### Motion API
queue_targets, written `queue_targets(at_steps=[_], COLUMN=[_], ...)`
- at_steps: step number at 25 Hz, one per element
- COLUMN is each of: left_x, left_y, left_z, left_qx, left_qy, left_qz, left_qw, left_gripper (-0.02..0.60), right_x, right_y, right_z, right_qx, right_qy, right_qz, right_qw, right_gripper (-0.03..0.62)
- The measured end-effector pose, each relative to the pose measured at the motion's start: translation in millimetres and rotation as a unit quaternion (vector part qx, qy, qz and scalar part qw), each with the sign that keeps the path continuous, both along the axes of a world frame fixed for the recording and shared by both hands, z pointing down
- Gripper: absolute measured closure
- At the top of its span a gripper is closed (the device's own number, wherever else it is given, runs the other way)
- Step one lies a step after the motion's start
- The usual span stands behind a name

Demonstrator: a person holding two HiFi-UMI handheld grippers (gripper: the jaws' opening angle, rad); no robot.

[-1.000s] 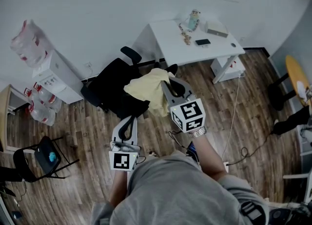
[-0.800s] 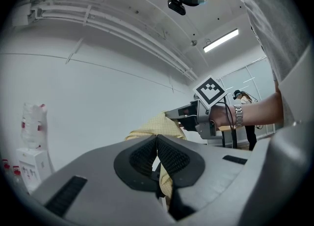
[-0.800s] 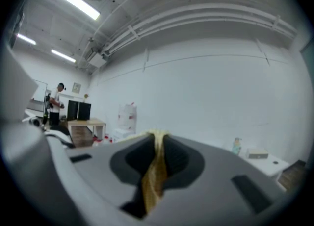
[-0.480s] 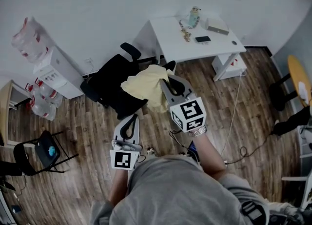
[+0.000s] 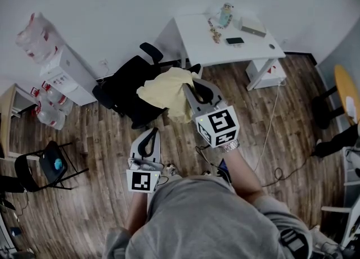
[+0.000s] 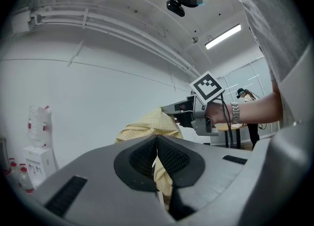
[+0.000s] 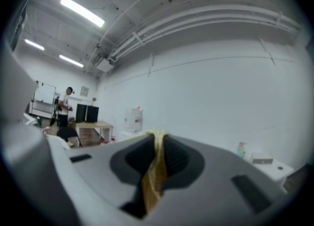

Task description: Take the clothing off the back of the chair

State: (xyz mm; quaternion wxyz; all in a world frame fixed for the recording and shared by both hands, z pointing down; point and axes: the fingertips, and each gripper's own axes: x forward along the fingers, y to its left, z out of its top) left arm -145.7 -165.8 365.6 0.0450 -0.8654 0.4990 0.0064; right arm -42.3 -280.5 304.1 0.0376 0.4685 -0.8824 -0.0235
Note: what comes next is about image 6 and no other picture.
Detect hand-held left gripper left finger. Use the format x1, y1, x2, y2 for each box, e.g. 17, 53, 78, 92
31, 134, 180, 226

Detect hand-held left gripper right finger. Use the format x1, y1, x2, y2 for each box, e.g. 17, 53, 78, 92
157, 134, 253, 222

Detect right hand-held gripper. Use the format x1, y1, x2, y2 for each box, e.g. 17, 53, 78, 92
160, 71, 226, 137

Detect yellow clothes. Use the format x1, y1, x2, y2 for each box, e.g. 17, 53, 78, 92
115, 107, 183, 211

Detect person's right forearm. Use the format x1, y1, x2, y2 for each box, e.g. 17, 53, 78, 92
237, 92, 283, 125

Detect person's right hand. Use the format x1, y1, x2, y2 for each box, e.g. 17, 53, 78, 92
206, 99, 233, 126

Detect round wooden table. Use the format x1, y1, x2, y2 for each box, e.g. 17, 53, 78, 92
212, 123, 248, 149

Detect silver wristwatch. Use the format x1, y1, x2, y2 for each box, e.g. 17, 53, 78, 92
230, 101, 240, 125

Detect white water dispenser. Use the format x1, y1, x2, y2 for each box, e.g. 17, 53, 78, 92
23, 146, 59, 189

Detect clear red-capped water bottle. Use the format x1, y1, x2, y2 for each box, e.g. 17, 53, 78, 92
8, 157, 18, 179
18, 163, 35, 194

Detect glass partition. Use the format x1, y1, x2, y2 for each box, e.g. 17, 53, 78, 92
220, 58, 280, 145

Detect long ceiling light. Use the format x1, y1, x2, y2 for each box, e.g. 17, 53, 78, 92
205, 23, 242, 50

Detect large clear water jug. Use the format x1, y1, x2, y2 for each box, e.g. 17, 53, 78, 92
26, 104, 53, 149

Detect white ceiling pipes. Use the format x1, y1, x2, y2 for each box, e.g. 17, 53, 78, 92
11, 6, 202, 78

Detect person's grey shirt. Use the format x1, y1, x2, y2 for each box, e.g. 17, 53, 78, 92
225, 0, 311, 127

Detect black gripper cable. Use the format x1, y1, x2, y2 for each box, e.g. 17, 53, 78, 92
215, 92, 236, 149

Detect black head camera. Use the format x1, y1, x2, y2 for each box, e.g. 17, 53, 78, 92
166, 0, 186, 17

